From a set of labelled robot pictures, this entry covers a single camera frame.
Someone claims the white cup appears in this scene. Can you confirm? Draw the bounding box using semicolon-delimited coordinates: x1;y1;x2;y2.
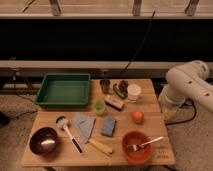
127;84;141;102

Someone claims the small green cup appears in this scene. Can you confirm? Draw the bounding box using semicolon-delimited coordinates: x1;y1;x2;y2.
94;100;106;116

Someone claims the dark red grape bunch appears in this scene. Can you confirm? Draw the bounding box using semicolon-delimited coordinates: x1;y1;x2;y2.
118;80;128;93

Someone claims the green plastic tray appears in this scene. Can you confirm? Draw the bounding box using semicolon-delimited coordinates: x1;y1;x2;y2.
35;73;91;108

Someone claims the dark purple bowl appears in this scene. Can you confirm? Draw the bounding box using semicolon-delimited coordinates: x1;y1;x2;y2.
29;127;58;155

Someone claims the silver fork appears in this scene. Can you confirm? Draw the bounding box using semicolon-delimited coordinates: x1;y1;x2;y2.
126;136;164;152

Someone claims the grey folded cloth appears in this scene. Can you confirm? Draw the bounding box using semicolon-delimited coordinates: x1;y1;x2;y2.
72;113;96;143

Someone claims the green cucumber toy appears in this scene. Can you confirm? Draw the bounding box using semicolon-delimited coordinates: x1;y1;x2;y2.
113;84;126;99

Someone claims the blue sponge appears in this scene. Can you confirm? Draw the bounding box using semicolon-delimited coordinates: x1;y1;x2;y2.
101;116;116;137

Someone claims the orange bowl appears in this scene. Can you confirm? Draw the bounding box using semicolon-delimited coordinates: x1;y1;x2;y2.
122;131;153;165

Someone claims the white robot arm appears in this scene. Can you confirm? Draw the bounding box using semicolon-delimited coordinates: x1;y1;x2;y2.
158;60;213;121

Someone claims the wooden block brush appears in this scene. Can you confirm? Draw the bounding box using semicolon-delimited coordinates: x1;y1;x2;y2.
104;95;124;111

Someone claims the black hanging cable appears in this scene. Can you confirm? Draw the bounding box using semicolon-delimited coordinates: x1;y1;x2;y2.
117;10;157;77

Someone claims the yellow corn cob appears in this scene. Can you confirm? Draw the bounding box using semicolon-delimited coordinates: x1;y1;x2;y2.
89;138;113;155

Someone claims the wooden table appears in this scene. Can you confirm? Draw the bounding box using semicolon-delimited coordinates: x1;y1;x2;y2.
21;79;176;167

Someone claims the orange fruit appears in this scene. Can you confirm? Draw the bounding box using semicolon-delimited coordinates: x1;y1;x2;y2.
131;111;144;124

